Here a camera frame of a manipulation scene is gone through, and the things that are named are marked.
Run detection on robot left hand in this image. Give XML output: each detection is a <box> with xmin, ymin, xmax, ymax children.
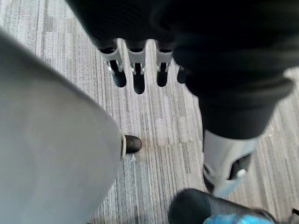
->
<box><xmin>65</xmin><ymin>0</ymin><xmax>299</xmax><ymax>199</ymax></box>

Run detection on small black bin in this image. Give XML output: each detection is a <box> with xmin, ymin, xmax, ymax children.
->
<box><xmin>168</xmin><ymin>188</ymin><xmax>278</xmax><ymax>224</ymax></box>

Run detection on blue plastic bag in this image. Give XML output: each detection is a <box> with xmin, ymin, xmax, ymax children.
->
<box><xmin>202</xmin><ymin>214</ymin><xmax>270</xmax><ymax>224</ymax></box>

